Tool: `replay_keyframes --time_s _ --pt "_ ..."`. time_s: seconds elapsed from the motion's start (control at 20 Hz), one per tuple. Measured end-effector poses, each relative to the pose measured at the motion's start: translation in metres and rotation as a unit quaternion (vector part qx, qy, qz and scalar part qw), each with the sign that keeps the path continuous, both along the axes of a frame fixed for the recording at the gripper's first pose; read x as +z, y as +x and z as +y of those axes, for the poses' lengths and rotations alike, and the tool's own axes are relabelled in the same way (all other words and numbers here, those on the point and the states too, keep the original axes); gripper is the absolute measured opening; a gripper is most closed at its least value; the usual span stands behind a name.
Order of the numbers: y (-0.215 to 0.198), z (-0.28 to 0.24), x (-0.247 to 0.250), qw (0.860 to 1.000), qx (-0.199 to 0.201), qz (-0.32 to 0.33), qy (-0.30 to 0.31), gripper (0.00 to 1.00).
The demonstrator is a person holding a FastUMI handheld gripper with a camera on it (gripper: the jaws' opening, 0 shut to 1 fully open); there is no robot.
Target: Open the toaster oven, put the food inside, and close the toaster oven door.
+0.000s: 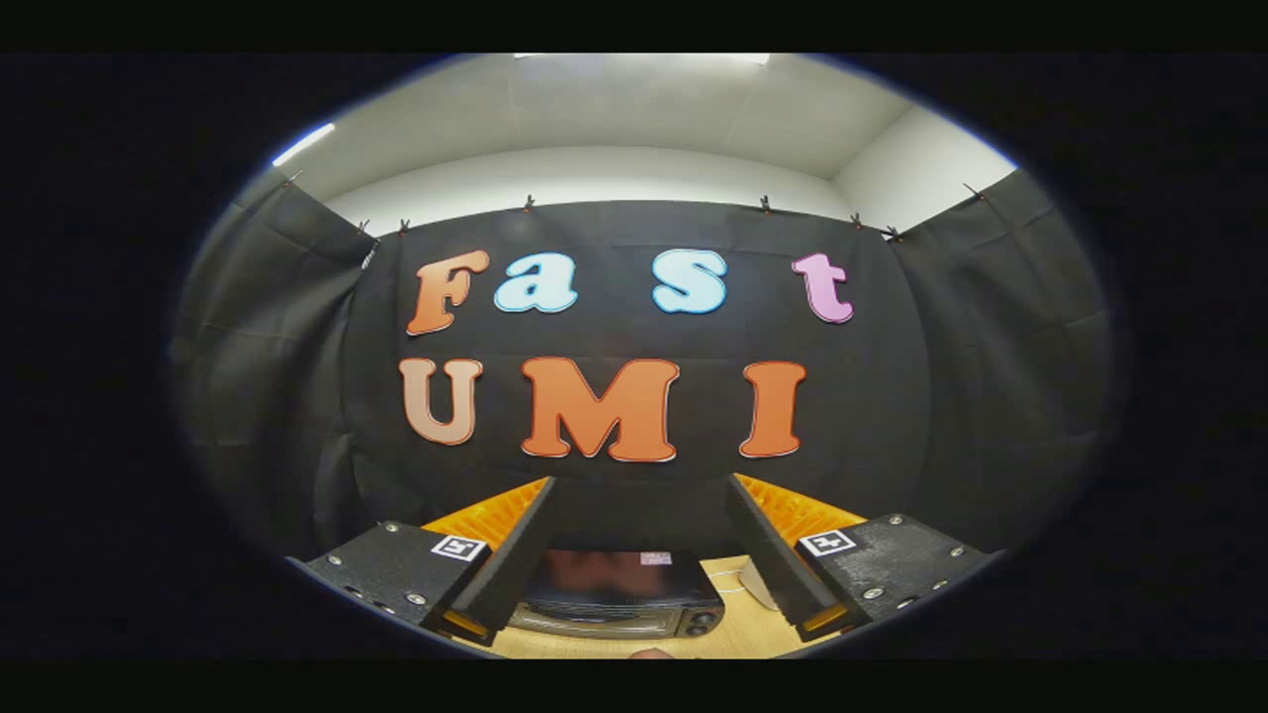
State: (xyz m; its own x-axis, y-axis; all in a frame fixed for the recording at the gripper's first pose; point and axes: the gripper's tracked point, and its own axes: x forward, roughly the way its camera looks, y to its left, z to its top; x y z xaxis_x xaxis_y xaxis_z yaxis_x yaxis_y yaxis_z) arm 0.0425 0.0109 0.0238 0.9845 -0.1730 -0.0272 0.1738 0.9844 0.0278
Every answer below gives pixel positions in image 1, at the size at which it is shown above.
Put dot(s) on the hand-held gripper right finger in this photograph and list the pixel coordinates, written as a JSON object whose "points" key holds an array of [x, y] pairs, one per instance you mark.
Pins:
{"points": [[768, 555]]}

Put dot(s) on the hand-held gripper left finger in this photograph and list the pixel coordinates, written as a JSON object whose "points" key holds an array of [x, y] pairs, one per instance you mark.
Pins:
{"points": [[515, 555]]}

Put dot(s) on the black toaster oven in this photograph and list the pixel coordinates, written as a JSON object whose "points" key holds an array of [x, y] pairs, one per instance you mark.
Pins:
{"points": [[614, 584]]}

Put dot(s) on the white toaster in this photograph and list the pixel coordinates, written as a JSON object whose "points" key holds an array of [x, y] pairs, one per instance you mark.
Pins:
{"points": [[761, 586]]}

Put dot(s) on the wide ceiling light panel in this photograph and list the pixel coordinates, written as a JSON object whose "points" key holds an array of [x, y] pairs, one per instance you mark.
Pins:
{"points": [[644, 57]]}

